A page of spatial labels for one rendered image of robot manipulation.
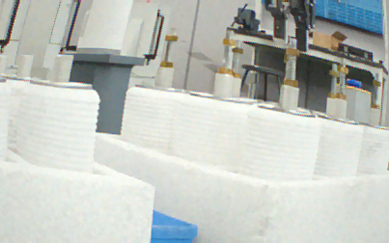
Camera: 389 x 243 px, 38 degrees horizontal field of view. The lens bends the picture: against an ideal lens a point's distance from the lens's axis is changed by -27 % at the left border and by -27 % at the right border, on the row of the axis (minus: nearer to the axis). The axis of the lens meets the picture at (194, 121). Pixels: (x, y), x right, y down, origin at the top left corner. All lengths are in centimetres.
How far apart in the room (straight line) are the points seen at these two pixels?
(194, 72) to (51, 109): 609
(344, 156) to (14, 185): 48
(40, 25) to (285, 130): 299
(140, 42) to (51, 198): 418
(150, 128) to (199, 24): 577
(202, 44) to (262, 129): 590
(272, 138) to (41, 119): 29
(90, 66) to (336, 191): 63
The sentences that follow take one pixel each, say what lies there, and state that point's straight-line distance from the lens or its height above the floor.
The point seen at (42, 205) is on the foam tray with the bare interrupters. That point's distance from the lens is 55.
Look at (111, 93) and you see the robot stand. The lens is 128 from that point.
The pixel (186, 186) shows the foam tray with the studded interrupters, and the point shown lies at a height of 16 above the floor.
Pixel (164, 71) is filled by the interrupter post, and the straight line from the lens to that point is 97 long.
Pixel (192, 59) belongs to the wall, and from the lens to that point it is 668.
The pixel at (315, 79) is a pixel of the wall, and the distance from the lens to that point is 625.
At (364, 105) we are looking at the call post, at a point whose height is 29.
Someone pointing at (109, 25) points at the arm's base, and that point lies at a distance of 129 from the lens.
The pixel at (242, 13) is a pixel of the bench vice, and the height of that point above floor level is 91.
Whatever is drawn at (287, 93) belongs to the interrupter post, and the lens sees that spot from 79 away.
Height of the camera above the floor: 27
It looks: 3 degrees down
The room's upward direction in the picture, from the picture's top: 8 degrees clockwise
